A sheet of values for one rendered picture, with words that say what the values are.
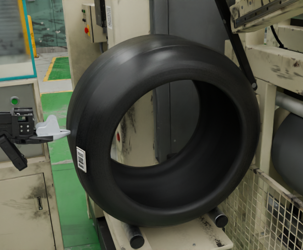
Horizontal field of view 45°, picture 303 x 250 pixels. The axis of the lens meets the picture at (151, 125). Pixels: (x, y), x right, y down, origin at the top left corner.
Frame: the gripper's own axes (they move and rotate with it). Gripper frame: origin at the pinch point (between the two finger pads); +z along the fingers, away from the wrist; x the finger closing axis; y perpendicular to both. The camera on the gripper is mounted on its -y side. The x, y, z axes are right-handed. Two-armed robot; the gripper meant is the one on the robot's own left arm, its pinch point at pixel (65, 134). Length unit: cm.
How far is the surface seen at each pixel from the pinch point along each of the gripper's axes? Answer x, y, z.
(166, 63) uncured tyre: -11.7, 22.7, 23.8
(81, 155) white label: -10.5, -1.7, 2.9
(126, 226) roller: -5.2, -29.3, 17.9
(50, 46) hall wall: 897, -101, 49
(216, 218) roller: -11, -26, 46
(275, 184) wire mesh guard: -13, -15, 64
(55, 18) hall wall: 895, -29, 61
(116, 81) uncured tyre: -9.8, 17.7, 11.5
